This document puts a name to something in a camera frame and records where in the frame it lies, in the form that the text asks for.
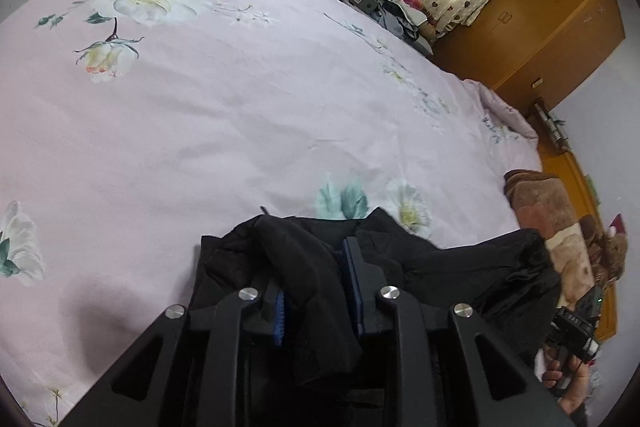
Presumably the wooden headboard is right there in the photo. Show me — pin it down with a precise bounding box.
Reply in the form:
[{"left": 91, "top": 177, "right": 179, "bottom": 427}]
[{"left": 538, "top": 141, "right": 617, "bottom": 343}]

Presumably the black puffer jacket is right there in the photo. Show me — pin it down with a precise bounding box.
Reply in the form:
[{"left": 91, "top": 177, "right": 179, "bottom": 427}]
[{"left": 190, "top": 210, "right": 567, "bottom": 426}]

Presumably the black wall rack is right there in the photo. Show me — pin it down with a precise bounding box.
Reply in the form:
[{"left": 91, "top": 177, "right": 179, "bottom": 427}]
[{"left": 532, "top": 98, "right": 572, "bottom": 153}]

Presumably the person's right hand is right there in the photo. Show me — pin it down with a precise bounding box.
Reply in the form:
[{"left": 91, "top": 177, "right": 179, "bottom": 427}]
[{"left": 541, "top": 357, "right": 589, "bottom": 415}]

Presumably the brown teddy bear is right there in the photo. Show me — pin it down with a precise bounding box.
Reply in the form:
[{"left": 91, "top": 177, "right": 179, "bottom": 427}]
[{"left": 579, "top": 213, "right": 628, "bottom": 289}]

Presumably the pink floral bed sheet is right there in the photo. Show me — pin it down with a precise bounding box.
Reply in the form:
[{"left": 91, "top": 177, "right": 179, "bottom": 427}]
[{"left": 1, "top": 0, "right": 540, "bottom": 426}]

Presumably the pile of clothes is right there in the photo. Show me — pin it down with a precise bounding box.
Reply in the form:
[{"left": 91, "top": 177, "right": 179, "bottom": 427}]
[{"left": 340, "top": 0, "right": 433, "bottom": 57}]

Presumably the orange wooden wardrobe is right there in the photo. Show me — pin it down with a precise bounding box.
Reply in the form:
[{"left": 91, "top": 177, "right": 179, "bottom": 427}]
[{"left": 433, "top": 0, "right": 625, "bottom": 113}]

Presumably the brown bear print pillow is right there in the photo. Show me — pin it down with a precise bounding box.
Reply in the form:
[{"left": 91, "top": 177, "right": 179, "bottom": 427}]
[{"left": 504, "top": 169, "right": 594, "bottom": 311}]

